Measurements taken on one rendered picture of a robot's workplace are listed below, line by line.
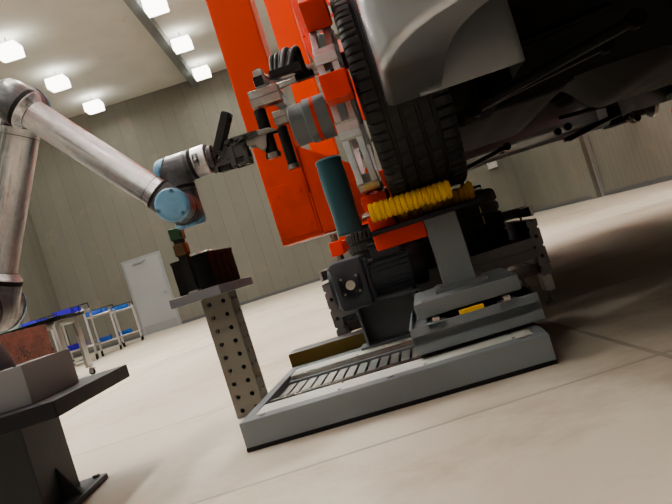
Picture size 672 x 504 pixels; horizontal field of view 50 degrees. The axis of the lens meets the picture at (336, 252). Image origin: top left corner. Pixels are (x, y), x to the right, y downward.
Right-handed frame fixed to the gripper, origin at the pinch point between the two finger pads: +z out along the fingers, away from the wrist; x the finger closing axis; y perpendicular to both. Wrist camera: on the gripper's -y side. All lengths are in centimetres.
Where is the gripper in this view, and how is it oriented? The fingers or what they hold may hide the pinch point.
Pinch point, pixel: (272, 129)
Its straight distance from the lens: 213.2
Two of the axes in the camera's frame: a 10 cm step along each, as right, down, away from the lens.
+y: 3.0, 9.5, -0.1
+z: 9.5, -3.0, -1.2
